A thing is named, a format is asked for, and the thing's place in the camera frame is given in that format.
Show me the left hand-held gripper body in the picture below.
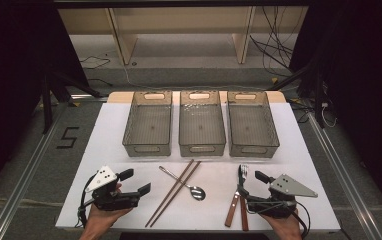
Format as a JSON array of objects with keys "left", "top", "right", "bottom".
[{"left": 84, "top": 165, "right": 141, "bottom": 212}]

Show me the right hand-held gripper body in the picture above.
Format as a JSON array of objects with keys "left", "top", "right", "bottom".
[{"left": 245, "top": 173, "right": 319, "bottom": 220}]

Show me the wooden-handled metal fork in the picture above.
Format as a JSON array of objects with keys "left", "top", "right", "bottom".
[{"left": 224, "top": 163, "right": 250, "bottom": 229}]

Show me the brown wooden chopstick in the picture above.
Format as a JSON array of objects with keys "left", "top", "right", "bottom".
[
  {"left": 144, "top": 158, "right": 196, "bottom": 228},
  {"left": 149, "top": 160, "right": 202, "bottom": 229}
]

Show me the metal spoon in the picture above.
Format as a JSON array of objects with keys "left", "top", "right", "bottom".
[{"left": 158, "top": 165, "right": 207, "bottom": 202}]

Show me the smoky clear plastic bin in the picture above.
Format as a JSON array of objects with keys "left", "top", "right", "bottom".
[
  {"left": 226, "top": 90, "right": 281, "bottom": 159},
  {"left": 178, "top": 89, "right": 227, "bottom": 158},
  {"left": 122, "top": 90, "right": 174, "bottom": 158}
]

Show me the person's left hand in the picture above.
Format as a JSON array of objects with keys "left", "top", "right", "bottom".
[{"left": 84, "top": 203, "right": 135, "bottom": 232}]

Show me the person's right hand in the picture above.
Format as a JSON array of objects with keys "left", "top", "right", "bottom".
[{"left": 260, "top": 208, "right": 304, "bottom": 240}]

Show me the white table cover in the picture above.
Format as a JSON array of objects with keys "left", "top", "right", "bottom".
[{"left": 55, "top": 101, "right": 342, "bottom": 233}]

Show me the black metal stand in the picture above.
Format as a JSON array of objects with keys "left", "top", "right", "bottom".
[
  {"left": 39, "top": 70, "right": 104, "bottom": 135},
  {"left": 266, "top": 49, "right": 328, "bottom": 130}
]

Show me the dark curtain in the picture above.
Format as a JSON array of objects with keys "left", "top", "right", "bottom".
[
  {"left": 0, "top": 0, "right": 91, "bottom": 205},
  {"left": 288, "top": 0, "right": 382, "bottom": 222}
]

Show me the light wooden shelf unit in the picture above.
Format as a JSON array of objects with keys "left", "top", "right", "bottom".
[{"left": 57, "top": 5, "right": 310, "bottom": 66}]

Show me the left hand-held gripper black cable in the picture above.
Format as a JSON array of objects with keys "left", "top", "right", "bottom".
[{"left": 76, "top": 175, "right": 97, "bottom": 228}]

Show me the hand-held gripper black cable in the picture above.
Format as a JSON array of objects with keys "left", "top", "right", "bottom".
[
  {"left": 76, "top": 175, "right": 97, "bottom": 228},
  {"left": 291, "top": 200, "right": 312, "bottom": 240}
]

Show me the right hand-held gripper black cable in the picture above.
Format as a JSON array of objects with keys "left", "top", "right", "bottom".
[{"left": 291, "top": 200, "right": 312, "bottom": 240}]

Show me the aluminium floor rail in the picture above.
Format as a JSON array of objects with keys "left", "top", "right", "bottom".
[
  {"left": 306, "top": 111, "right": 382, "bottom": 240},
  {"left": 0, "top": 105, "right": 67, "bottom": 240}
]

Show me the white cable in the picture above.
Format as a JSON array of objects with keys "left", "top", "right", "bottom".
[{"left": 319, "top": 101, "right": 339, "bottom": 130}]

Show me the short aluminium rail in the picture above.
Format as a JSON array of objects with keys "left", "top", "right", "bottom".
[{"left": 68, "top": 93, "right": 109, "bottom": 103}]

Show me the black floor cable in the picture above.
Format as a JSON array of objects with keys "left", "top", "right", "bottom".
[{"left": 78, "top": 53, "right": 113, "bottom": 88}]

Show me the bundle of black cables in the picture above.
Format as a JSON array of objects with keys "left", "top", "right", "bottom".
[{"left": 248, "top": 5, "right": 296, "bottom": 78}]

